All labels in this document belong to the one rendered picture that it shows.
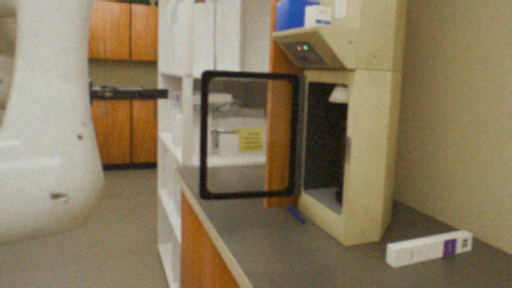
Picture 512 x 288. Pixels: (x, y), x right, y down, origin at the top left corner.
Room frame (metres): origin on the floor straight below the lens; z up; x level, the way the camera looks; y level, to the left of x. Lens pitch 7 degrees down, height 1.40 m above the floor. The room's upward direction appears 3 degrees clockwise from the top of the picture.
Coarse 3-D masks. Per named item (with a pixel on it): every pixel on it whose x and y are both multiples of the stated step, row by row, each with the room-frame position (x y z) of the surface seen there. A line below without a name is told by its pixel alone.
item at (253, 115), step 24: (216, 96) 1.28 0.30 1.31; (240, 96) 1.30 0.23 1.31; (264, 96) 1.33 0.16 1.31; (288, 96) 1.35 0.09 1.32; (216, 120) 1.28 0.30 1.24; (240, 120) 1.30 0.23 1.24; (264, 120) 1.33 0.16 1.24; (288, 120) 1.35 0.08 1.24; (240, 144) 1.30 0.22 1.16; (264, 144) 1.33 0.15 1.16; (288, 144) 1.35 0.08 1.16; (216, 168) 1.28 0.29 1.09; (240, 168) 1.30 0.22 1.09; (264, 168) 1.33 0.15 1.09; (288, 168) 1.35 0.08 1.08; (216, 192) 1.28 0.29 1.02
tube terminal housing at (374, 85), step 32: (320, 0) 1.30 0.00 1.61; (352, 0) 1.13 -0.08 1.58; (384, 0) 1.13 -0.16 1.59; (384, 32) 1.13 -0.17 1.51; (384, 64) 1.13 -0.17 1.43; (352, 96) 1.10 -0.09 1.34; (384, 96) 1.13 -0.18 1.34; (352, 128) 1.10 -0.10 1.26; (384, 128) 1.14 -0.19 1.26; (352, 160) 1.10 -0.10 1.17; (384, 160) 1.14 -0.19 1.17; (352, 192) 1.10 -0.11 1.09; (384, 192) 1.16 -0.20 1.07; (320, 224) 1.23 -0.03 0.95; (352, 224) 1.10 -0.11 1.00; (384, 224) 1.20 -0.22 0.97
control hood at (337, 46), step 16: (288, 32) 1.21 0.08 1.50; (304, 32) 1.12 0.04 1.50; (320, 32) 1.05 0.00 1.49; (336, 32) 1.07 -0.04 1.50; (352, 32) 1.09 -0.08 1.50; (320, 48) 1.12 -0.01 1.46; (336, 48) 1.07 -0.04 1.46; (352, 48) 1.09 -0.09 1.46; (336, 64) 1.12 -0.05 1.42; (352, 64) 1.09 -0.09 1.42
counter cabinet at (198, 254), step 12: (192, 216) 1.62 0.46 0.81; (192, 228) 1.62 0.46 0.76; (204, 228) 1.42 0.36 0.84; (192, 240) 1.62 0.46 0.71; (204, 240) 1.41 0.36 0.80; (180, 252) 1.88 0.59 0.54; (192, 252) 1.61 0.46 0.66; (204, 252) 1.41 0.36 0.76; (216, 252) 1.26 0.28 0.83; (180, 264) 1.87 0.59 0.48; (192, 264) 1.61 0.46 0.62; (204, 264) 1.41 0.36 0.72; (216, 264) 1.25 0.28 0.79; (180, 276) 1.87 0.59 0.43; (192, 276) 1.61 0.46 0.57; (204, 276) 1.41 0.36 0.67; (216, 276) 1.25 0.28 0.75; (228, 276) 1.13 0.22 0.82
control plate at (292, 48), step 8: (288, 48) 1.29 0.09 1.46; (296, 48) 1.24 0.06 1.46; (304, 48) 1.20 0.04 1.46; (312, 48) 1.15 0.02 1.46; (296, 56) 1.29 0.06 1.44; (304, 56) 1.24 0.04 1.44; (312, 56) 1.20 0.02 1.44; (320, 56) 1.16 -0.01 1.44; (304, 64) 1.30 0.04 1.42; (312, 64) 1.24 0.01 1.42; (320, 64) 1.20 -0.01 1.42
